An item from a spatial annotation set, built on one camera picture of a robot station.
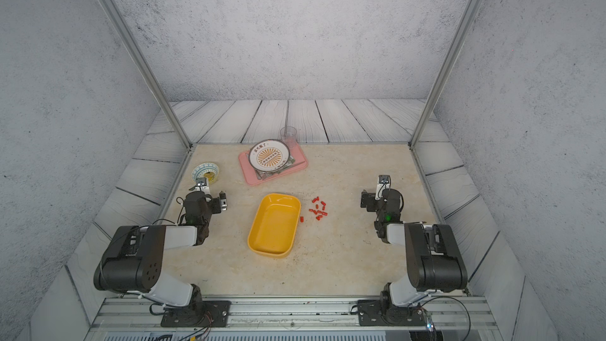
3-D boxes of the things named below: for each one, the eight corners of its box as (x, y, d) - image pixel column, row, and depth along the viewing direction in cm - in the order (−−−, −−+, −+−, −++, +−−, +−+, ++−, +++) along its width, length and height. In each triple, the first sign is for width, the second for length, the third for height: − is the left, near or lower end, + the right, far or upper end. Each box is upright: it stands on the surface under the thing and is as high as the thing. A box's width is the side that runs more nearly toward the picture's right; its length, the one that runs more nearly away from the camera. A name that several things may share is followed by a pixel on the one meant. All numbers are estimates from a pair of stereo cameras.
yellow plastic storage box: (249, 259, 86) (245, 253, 81) (259, 201, 102) (256, 193, 97) (299, 259, 86) (298, 253, 81) (301, 201, 102) (300, 192, 97)
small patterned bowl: (194, 182, 109) (190, 176, 105) (199, 168, 114) (196, 162, 111) (218, 182, 109) (215, 176, 105) (222, 168, 114) (219, 162, 111)
